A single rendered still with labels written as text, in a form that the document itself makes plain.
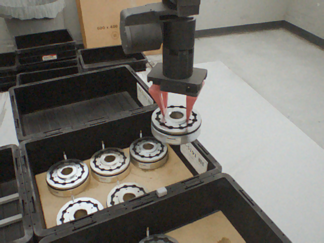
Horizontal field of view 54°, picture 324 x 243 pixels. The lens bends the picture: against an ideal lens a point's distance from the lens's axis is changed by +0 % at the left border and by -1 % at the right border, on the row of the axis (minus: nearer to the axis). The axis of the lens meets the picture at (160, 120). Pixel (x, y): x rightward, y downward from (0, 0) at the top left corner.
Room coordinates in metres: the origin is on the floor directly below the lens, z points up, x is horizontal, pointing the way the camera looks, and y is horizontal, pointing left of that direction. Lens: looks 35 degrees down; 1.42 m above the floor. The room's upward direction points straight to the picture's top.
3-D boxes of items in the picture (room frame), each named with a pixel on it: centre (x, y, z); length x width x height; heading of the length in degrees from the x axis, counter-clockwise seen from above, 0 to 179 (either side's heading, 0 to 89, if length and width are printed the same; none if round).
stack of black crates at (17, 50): (2.16, 0.82, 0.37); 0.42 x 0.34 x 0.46; 108
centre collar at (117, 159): (0.61, 0.13, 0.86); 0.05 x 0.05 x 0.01
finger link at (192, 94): (0.53, -0.04, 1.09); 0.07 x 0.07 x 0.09; 71
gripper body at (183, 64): (0.54, -0.03, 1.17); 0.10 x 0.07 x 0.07; 71
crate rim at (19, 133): (0.82, 0.23, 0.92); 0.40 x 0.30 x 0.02; 116
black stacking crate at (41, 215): (0.55, 0.10, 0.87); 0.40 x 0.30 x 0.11; 116
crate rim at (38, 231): (0.55, 0.10, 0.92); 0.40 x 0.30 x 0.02; 116
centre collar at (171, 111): (0.54, -0.03, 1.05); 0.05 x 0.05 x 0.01
